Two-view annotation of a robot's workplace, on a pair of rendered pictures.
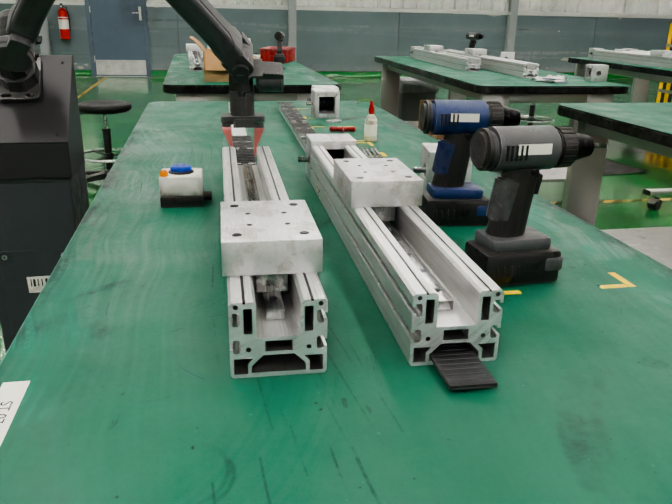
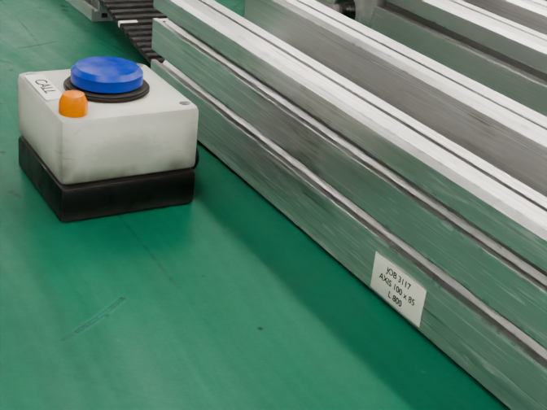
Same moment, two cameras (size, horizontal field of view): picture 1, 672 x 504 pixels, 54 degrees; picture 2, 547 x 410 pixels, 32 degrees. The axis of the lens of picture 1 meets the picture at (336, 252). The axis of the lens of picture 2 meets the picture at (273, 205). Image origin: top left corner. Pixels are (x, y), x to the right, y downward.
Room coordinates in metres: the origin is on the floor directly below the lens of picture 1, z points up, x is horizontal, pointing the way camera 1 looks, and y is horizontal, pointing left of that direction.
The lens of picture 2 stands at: (0.74, 0.41, 1.03)
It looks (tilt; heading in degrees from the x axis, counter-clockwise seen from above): 26 degrees down; 337
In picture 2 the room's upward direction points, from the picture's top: 6 degrees clockwise
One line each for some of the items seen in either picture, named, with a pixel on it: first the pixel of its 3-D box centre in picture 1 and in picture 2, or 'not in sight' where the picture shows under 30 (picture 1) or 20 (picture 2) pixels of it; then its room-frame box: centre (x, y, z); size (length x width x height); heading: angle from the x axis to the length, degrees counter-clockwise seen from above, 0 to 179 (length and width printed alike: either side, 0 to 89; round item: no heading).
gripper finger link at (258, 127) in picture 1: (248, 136); not in sight; (1.58, 0.22, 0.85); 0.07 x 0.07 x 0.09; 10
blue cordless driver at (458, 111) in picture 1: (473, 162); not in sight; (1.16, -0.24, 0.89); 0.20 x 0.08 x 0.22; 94
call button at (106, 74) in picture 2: (181, 170); (107, 81); (1.25, 0.30, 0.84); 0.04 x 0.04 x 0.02
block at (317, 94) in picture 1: (321, 103); not in sight; (2.41, 0.06, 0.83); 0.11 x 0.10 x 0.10; 100
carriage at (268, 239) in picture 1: (267, 245); not in sight; (0.75, 0.08, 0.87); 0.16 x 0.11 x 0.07; 10
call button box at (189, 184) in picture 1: (186, 186); (119, 133); (1.25, 0.30, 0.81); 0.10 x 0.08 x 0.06; 100
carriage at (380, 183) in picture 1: (375, 189); not in sight; (1.03, -0.06, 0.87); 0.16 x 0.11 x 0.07; 10
